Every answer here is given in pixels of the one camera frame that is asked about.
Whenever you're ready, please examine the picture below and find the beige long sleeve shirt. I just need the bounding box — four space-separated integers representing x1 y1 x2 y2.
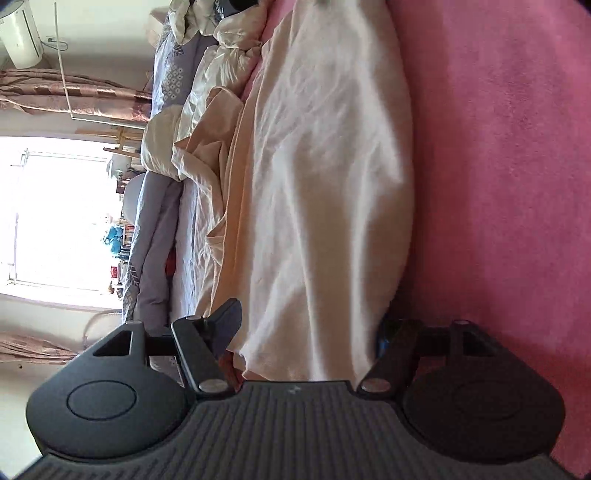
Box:
214 1 414 382

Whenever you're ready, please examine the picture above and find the lavender bed sheet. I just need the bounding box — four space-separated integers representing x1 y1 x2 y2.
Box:
169 179 201 321

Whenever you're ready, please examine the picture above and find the grey quilt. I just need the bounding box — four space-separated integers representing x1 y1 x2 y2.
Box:
120 18 219 324

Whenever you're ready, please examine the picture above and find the pink bed blanket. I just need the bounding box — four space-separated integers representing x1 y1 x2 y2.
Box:
239 0 591 478

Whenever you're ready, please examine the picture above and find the cream crumpled garment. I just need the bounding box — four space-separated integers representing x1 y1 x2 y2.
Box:
140 1 273 181

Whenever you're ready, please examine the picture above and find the pink patterned curtain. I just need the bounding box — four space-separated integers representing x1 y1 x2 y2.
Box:
1 69 152 123

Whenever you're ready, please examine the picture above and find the white air conditioner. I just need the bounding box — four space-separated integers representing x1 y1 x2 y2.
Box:
0 0 43 69

